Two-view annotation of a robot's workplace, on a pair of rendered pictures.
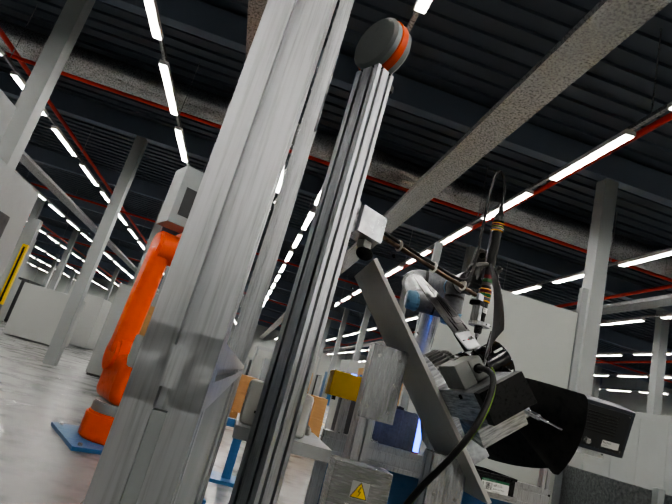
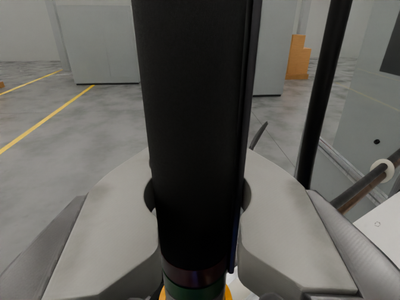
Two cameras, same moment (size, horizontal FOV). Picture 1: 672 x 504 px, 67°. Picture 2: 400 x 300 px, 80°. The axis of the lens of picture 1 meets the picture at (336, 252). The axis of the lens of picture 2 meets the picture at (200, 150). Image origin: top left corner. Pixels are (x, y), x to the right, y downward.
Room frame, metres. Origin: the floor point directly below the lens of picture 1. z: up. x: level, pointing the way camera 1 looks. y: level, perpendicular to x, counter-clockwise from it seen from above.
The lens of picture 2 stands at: (1.72, -0.51, 1.59)
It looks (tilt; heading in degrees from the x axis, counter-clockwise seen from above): 28 degrees down; 184
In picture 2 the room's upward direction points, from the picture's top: straight up
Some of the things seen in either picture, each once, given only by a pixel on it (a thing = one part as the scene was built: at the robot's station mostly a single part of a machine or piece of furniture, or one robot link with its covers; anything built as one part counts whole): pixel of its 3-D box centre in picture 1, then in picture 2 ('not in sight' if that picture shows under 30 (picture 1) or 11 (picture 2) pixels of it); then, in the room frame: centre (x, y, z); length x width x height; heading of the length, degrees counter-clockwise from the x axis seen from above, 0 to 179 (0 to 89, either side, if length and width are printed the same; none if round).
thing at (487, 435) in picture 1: (492, 420); not in sight; (1.29, -0.48, 1.03); 0.15 x 0.10 x 0.14; 96
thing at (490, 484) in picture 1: (474, 477); not in sight; (1.85, -0.67, 0.85); 0.22 x 0.17 x 0.07; 111
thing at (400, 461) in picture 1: (436, 470); not in sight; (2.01, -0.58, 0.82); 0.90 x 0.04 x 0.08; 96
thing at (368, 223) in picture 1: (361, 224); not in sight; (1.23, -0.04, 1.41); 0.10 x 0.07 x 0.08; 131
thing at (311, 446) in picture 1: (278, 434); not in sight; (1.47, 0.02, 0.85); 0.36 x 0.24 x 0.03; 6
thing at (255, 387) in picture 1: (276, 408); not in sight; (1.39, 0.04, 0.92); 0.17 x 0.16 x 0.11; 96
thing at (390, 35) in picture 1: (382, 49); not in sight; (1.17, 0.03, 1.88); 0.17 x 0.15 x 0.16; 6
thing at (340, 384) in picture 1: (349, 388); not in sight; (1.97, -0.19, 1.02); 0.16 x 0.10 x 0.11; 96
